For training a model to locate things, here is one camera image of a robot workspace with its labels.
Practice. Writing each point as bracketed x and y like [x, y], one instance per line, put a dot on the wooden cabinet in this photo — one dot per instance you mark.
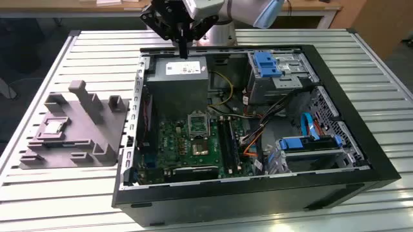
[381, 24]

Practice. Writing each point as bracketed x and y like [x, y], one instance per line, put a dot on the blue port connector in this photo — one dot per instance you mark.
[151, 161]

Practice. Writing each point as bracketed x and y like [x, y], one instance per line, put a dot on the black PC case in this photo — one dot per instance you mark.
[226, 205]

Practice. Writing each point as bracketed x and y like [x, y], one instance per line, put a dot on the silver drive cage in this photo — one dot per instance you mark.
[283, 84]

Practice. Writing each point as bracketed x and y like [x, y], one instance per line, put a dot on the grey parts rack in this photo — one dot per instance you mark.
[80, 135]

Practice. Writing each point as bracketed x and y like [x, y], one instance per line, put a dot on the silver disk bay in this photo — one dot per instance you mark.
[308, 154]

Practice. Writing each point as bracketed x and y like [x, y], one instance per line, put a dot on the white cardboard box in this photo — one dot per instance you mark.
[109, 2]

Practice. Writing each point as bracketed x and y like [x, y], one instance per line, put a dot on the green motherboard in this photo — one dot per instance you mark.
[171, 130]

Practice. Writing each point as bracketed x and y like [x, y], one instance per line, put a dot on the grey power supply unit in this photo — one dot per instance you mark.
[173, 94]

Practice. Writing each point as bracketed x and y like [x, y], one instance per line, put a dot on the black graphics card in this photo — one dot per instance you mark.
[192, 174]

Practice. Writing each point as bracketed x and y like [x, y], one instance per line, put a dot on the hard disk in blue carrier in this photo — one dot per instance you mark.
[315, 144]

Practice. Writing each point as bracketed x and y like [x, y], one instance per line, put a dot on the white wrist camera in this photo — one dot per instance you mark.
[203, 8]

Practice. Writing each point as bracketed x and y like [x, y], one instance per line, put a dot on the blue plastic drive latch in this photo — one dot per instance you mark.
[266, 62]

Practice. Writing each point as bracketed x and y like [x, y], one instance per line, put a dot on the blue card latch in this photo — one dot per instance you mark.
[131, 177]

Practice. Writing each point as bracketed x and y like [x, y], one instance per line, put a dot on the black RAM slot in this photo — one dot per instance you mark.
[222, 145]
[230, 145]
[226, 145]

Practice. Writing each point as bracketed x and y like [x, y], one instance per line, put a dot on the silver CPU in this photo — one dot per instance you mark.
[52, 128]

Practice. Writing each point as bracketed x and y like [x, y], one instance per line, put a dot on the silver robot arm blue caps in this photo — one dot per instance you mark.
[222, 31]

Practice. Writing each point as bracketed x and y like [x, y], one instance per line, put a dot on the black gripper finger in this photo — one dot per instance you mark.
[199, 29]
[160, 30]

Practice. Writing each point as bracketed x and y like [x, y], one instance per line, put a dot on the green RAM stick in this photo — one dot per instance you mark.
[61, 145]

